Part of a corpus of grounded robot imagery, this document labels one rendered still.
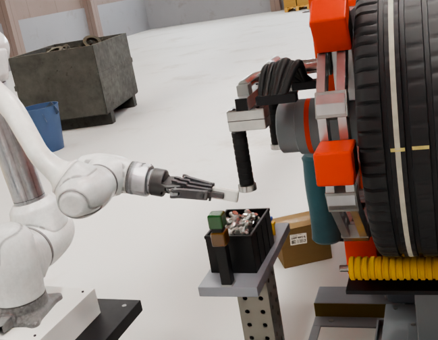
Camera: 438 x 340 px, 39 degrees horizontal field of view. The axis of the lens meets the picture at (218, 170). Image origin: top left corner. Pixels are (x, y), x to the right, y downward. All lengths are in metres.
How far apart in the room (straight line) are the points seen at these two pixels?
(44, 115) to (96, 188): 4.26
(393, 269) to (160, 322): 1.22
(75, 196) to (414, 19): 0.84
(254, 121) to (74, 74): 5.14
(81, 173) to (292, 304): 1.21
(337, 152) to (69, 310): 1.02
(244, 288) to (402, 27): 0.80
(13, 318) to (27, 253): 0.19
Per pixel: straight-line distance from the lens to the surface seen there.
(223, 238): 1.64
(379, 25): 1.32
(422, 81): 1.24
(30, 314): 1.91
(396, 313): 1.95
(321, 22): 1.30
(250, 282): 1.71
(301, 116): 1.53
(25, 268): 1.86
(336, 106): 1.29
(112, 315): 2.03
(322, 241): 1.79
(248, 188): 1.47
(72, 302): 1.97
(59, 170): 1.57
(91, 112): 6.49
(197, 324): 2.46
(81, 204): 1.50
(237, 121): 1.42
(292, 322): 2.38
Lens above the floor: 1.24
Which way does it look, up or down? 17 degrees down
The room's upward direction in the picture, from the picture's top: 10 degrees counter-clockwise
